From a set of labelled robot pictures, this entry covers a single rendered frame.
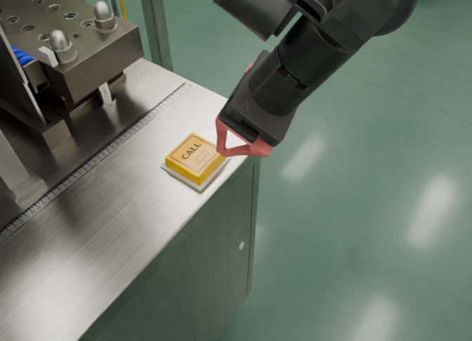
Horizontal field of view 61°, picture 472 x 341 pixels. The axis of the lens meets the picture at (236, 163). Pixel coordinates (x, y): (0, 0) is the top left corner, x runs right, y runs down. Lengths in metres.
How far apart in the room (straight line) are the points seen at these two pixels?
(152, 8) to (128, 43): 0.84
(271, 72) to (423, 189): 1.58
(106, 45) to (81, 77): 0.07
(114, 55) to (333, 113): 1.54
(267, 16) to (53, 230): 0.44
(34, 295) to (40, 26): 0.44
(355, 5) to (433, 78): 2.22
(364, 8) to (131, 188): 0.45
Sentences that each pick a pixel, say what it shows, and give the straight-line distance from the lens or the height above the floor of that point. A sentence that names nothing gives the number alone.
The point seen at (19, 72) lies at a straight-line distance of 0.68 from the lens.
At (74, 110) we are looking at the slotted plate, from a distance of 0.79.
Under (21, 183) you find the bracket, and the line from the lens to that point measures 0.70.
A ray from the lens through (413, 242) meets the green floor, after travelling 1.75.
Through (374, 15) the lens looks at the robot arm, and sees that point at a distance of 0.31.
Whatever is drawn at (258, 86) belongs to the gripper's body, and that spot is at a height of 1.15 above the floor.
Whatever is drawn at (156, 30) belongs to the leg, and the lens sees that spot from 1.61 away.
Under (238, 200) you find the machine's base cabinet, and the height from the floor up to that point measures 0.73.
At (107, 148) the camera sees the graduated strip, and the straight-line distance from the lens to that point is 0.71.
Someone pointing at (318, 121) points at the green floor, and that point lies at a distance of 2.06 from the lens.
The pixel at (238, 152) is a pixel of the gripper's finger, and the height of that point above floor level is 1.06.
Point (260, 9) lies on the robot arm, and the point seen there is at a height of 1.23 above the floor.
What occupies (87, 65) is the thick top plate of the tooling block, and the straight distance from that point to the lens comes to 0.69.
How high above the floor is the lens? 1.41
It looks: 50 degrees down
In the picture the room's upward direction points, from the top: straight up
